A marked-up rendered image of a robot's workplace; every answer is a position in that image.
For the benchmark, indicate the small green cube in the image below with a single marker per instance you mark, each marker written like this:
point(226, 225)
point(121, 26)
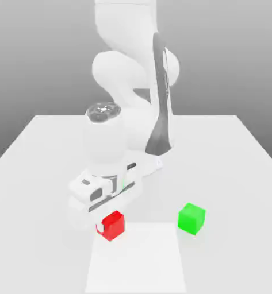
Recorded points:
point(191, 219)

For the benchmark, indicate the small red cube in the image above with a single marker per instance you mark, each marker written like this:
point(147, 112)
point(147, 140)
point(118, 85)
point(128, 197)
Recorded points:
point(113, 226)

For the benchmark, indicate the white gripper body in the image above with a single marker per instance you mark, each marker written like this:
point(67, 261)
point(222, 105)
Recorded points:
point(117, 202)

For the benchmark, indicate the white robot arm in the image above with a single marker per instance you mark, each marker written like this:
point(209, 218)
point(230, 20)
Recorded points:
point(126, 75)

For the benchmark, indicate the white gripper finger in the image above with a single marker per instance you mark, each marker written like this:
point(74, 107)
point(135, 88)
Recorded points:
point(99, 227)

